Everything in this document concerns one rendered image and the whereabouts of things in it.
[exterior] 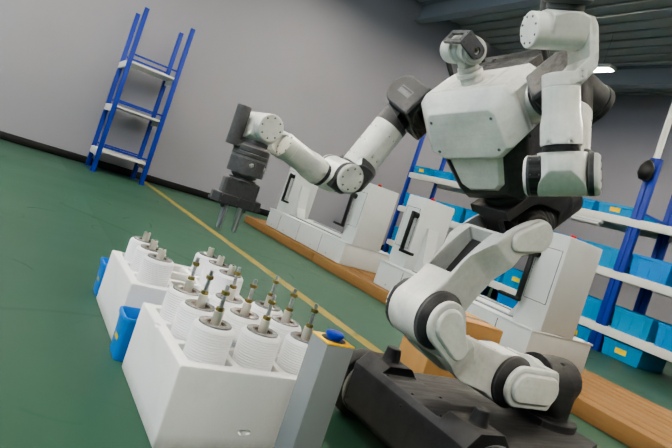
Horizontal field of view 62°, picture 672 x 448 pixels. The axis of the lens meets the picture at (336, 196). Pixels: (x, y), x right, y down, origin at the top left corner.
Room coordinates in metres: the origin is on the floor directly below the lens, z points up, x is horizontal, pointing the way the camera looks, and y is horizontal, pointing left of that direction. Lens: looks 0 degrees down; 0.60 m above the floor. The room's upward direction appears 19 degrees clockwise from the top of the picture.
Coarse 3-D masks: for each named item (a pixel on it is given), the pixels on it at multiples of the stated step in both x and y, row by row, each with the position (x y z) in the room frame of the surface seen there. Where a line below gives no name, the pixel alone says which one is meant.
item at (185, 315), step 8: (184, 304) 1.30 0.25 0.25; (184, 312) 1.29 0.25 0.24; (192, 312) 1.28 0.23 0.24; (200, 312) 1.29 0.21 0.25; (208, 312) 1.30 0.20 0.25; (176, 320) 1.30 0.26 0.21; (184, 320) 1.28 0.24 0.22; (192, 320) 1.28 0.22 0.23; (176, 328) 1.29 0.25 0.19; (184, 328) 1.28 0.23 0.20; (176, 336) 1.29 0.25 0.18; (184, 336) 1.28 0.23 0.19
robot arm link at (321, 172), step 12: (300, 144) 1.37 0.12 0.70; (300, 156) 1.36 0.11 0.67; (312, 156) 1.39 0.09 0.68; (336, 156) 1.49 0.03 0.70; (300, 168) 1.38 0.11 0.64; (312, 168) 1.39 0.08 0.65; (324, 168) 1.40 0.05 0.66; (336, 168) 1.41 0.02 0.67; (312, 180) 1.41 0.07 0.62; (324, 180) 1.42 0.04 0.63; (336, 192) 1.44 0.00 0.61
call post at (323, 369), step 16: (320, 352) 1.14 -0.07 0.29; (336, 352) 1.15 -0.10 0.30; (352, 352) 1.17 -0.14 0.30; (304, 368) 1.18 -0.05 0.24; (320, 368) 1.13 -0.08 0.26; (336, 368) 1.15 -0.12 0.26; (304, 384) 1.16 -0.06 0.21; (320, 384) 1.14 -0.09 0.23; (336, 384) 1.16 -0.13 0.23; (304, 400) 1.14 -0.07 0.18; (320, 400) 1.15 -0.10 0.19; (336, 400) 1.17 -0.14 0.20; (288, 416) 1.18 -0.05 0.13; (304, 416) 1.13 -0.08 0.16; (320, 416) 1.15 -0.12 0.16; (288, 432) 1.16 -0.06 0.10; (304, 432) 1.14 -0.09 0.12; (320, 432) 1.16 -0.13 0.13
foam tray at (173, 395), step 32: (160, 320) 1.35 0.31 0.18; (128, 352) 1.44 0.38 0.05; (160, 352) 1.24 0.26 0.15; (128, 384) 1.36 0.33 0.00; (160, 384) 1.18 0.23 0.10; (192, 384) 1.14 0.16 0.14; (224, 384) 1.18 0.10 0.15; (256, 384) 1.22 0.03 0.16; (288, 384) 1.26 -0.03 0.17; (160, 416) 1.13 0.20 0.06; (192, 416) 1.15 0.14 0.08; (224, 416) 1.19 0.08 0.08; (256, 416) 1.23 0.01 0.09
